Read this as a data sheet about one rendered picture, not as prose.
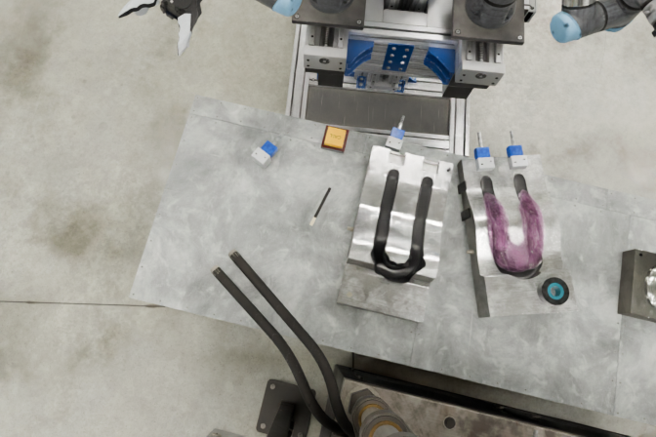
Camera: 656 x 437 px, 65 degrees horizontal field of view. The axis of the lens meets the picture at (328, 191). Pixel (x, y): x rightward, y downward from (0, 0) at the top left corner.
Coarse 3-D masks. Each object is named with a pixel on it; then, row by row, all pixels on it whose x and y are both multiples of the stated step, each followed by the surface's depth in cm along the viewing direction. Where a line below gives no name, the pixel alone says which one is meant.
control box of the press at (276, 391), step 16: (272, 384) 227; (288, 384) 228; (272, 400) 226; (288, 400) 226; (304, 400) 227; (272, 416) 225; (288, 416) 196; (304, 416) 225; (224, 432) 123; (272, 432) 160; (288, 432) 198; (304, 432) 223
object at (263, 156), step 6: (282, 132) 171; (276, 138) 171; (264, 144) 169; (270, 144) 169; (258, 150) 167; (264, 150) 168; (270, 150) 168; (276, 150) 170; (252, 156) 167; (258, 156) 166; (264, 156) 166; (270, 156) 169; (258, 162) 169; (264, 162) 166; (264, 168) 170
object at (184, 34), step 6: (180, 18) 111; (186, 18) 111; (180, 24) 110; (186, 24) 110; (180, 30) 110; (186, 30) 110; (180, 36) 110; (186, 36) 110; (180, 42) 110; (186, 42) 110; (180, 48) 110; (180, 54) 110
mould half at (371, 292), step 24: (384, 168) 163; (408, 168) 163; (408, 192) 161; (432, 192) 161; (360, 216) 158; (408, 216) 160; (432, 216) 160; (360, 240) 152; (408, 240) 154; (432, 240) 155; (360, 264) 155; (432, 264) 151; (360, 288) 156; (384, 288) 156; (408, 288) 156; (384, 312) 154; (408, 312) 154
